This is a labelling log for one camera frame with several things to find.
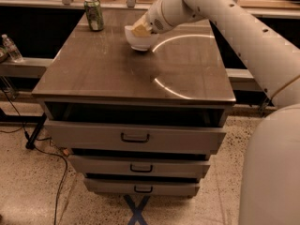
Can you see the top grey drawer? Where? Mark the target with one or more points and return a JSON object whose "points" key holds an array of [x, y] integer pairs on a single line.
{"points": [[133, 138]]}

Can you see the middle grey drawer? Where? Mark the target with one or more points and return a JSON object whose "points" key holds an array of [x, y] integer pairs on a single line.
{"points": [[140, 166]]}

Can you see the white bowl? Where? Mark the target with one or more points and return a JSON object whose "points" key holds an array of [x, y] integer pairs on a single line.
{"points": [[142, 44]]}

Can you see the green soda can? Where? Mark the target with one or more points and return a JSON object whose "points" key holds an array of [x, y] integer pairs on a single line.
{"points": [[93, 14]]}

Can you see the bottom grey drawer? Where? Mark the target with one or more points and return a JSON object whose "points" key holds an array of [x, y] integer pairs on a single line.
{"points": [[141, 187]]}

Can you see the grey drawer cabinet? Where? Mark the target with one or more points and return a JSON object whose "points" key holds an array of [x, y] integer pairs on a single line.
{"points": [[98, 78]]}

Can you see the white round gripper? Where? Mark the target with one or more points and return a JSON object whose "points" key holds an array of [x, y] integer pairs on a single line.
{"points": [[155, 20]]}

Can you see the grey drawer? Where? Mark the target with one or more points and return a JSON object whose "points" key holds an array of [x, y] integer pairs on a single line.
{"points": [[141, 187], [140, 166], [133, 138]]}

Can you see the black table leg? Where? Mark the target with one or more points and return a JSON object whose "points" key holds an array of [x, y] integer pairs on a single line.
{"points": [[31, 138]]}

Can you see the blue tape cross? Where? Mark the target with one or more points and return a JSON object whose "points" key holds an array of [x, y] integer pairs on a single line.
{"points": [[137, 210]]}

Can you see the clear plastic water bottle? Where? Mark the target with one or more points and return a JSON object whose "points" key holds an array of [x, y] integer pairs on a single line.
{"points": [[12, 49]]}

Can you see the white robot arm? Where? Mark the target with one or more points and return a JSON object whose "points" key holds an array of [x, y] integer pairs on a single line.
{"points": [[270, 189]]}

